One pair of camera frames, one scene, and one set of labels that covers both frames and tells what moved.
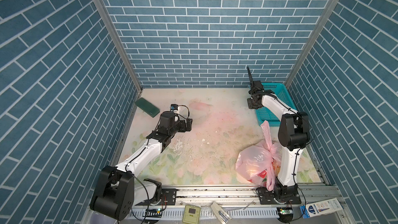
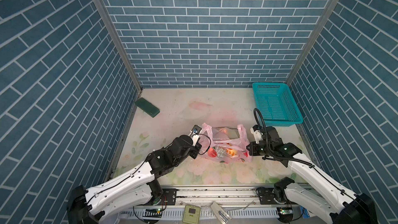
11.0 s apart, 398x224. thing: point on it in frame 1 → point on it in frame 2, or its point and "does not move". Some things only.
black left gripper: (188, 127) → (196, 149)
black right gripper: (250, 105) → (252, 150)
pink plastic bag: (259, 164) → (226, 144)
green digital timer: (192, 214) does not move
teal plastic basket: (264, 114) does not move
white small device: (221, 214) does not move
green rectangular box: (147, 107) does not move
